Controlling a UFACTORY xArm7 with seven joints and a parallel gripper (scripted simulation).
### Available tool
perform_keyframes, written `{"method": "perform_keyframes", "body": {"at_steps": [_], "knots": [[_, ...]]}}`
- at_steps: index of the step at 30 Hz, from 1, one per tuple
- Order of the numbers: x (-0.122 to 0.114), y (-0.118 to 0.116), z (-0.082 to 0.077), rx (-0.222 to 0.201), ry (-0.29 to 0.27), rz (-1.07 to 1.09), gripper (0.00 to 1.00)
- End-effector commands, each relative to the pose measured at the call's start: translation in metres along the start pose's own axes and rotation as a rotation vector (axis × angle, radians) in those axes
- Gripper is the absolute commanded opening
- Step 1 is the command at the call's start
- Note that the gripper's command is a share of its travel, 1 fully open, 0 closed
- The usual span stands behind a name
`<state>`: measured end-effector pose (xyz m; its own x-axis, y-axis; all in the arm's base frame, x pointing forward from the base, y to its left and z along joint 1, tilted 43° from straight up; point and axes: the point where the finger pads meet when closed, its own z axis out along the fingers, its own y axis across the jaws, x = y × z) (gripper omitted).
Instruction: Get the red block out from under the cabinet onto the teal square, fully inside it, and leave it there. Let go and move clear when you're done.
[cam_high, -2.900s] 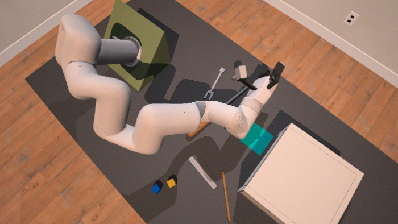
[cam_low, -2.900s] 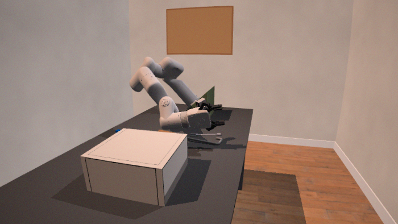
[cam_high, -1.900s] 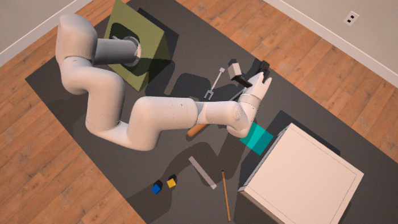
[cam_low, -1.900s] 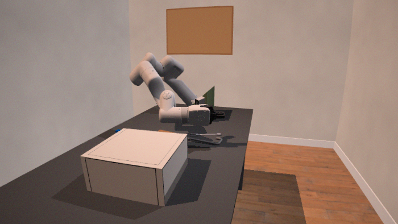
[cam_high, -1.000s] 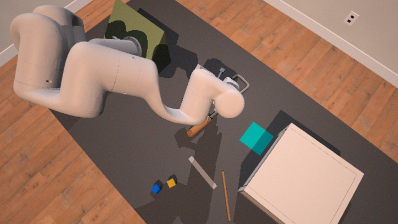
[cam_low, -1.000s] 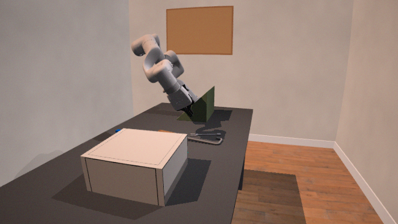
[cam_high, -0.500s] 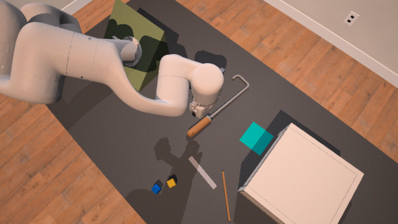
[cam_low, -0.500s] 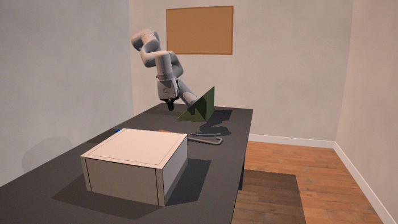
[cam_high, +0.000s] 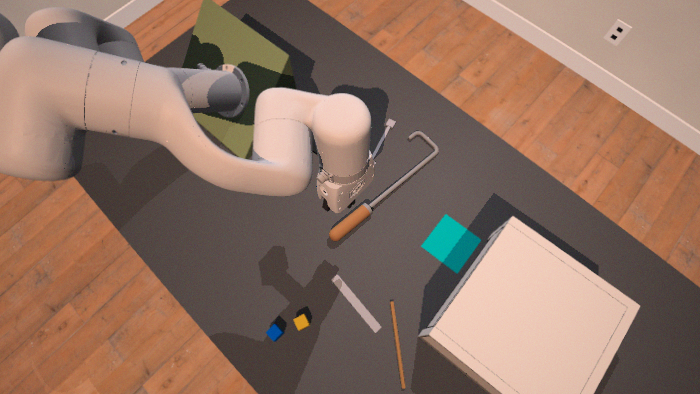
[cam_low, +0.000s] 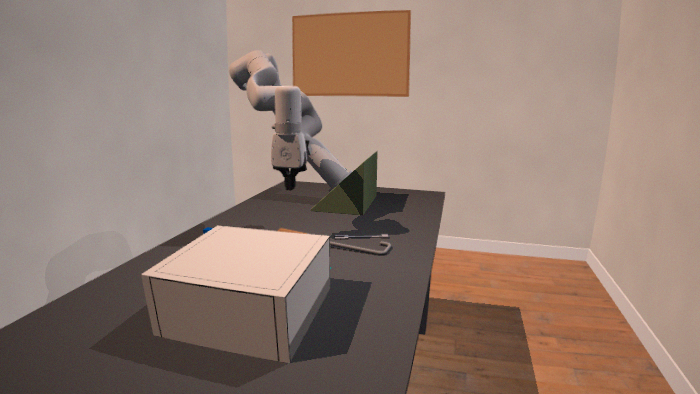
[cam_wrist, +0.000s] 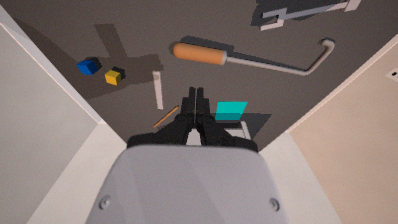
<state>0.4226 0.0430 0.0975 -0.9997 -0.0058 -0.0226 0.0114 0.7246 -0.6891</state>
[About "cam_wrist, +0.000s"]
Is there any grey combination wrench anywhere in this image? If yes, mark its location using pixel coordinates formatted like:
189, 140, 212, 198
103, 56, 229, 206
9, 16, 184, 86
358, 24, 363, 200
260, 0, 361, 31

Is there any yellow block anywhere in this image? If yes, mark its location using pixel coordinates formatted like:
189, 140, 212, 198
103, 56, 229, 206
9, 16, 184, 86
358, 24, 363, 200
105, 70, 121, 85

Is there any blue cube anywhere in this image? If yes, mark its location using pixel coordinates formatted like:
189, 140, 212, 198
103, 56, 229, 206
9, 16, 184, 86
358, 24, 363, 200
76, 60, 98, 75

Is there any teal square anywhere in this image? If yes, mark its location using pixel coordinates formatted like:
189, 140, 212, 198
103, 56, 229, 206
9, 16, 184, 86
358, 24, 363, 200
215, 102, 247, 120

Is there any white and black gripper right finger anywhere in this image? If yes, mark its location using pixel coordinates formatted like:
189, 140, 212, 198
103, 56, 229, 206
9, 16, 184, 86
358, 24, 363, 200
195, 87, 258, 152

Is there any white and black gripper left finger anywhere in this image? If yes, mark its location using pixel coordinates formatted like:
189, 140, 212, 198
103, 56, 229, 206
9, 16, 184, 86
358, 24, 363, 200
126, 87, 196, 149

